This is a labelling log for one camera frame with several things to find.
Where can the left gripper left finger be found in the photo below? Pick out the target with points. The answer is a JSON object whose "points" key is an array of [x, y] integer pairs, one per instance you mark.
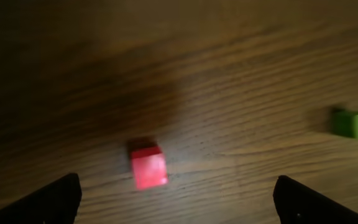
{"points": [[48, 203]]}

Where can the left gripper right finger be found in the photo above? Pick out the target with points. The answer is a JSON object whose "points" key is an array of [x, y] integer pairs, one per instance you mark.
{"points": [[303, 205]]}

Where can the green cube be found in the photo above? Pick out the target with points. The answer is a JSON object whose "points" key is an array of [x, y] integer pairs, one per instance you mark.
{"points": [[357, 124]]}

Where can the red cube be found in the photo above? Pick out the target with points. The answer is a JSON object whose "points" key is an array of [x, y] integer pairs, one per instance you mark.
{"points": [[149, 169]]}

